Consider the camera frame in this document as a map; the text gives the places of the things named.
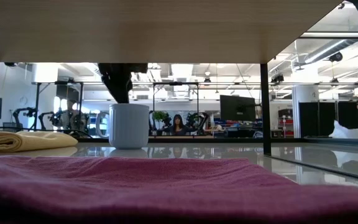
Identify rack with red bins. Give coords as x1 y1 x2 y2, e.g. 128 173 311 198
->
277 108 295 138

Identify white mug with handle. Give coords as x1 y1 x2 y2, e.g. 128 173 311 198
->
95 103 150 150

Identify black ceiling camera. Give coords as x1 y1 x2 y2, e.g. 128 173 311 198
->
329 51 344 63

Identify folded yellow towel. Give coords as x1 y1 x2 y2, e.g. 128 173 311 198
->
0 129 79 154

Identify black room divider curtains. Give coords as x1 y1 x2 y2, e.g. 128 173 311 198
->
299 100 358 138

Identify pink cloth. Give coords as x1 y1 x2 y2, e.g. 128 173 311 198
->
0 154 358 224

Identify black table edge frame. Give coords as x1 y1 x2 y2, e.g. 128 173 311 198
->
78 137 358 144

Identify white plastic sheet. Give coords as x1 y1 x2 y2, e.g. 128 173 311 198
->
329 120 358 140

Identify silver ceiling duct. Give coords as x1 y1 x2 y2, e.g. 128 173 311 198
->
293 38 358 67

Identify person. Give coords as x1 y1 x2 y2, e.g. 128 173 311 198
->
162 113 196 136

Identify black computer monitor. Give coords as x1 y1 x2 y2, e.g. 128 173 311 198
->
219 94 257 123

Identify wooden shelf with black legs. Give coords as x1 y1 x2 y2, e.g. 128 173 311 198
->
0 0 345 156

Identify green potted plant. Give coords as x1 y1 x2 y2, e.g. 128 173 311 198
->
152 110 168 124

